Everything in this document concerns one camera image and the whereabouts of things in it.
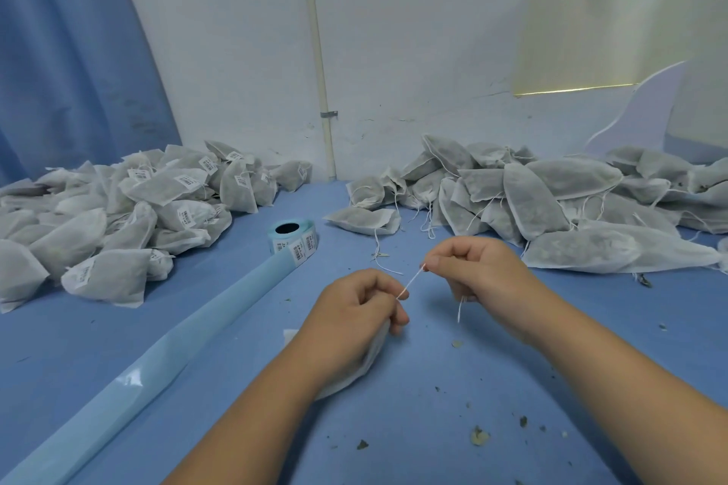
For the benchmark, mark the blue curtain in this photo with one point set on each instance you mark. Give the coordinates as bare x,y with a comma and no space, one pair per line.
68,47

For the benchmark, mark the blue label roll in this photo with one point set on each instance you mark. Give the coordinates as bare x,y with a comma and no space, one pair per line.
159,360

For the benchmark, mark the white curved board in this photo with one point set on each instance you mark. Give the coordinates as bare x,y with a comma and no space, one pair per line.
643,115

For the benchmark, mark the grey pipe clamp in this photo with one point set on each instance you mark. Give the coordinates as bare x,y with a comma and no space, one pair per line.
329,113

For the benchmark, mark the person's left forearm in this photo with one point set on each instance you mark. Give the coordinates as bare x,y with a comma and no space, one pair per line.
245,433

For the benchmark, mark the large beige panel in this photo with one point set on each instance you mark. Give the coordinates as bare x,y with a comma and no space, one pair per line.
705,58

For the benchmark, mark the person's left hand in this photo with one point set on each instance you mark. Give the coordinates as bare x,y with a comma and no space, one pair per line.
341,326

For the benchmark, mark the pile of labelled herb bags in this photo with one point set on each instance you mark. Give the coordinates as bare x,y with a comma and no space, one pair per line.
114,223

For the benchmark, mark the person's right forearm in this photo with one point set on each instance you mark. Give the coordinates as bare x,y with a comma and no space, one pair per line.
637,405

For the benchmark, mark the pile of unlabelled herb bags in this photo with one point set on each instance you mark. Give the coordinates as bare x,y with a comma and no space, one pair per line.
535,201

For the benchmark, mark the white wall pipe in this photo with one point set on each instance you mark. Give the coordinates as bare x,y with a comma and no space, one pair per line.
319,36

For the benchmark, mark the white sachet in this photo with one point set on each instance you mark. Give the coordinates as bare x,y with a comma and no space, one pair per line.
364,365

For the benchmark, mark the person's right hand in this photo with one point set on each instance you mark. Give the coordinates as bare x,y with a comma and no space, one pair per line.
489,280

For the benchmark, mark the dried herb crumb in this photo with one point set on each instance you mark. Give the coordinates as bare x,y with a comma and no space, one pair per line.
480,435

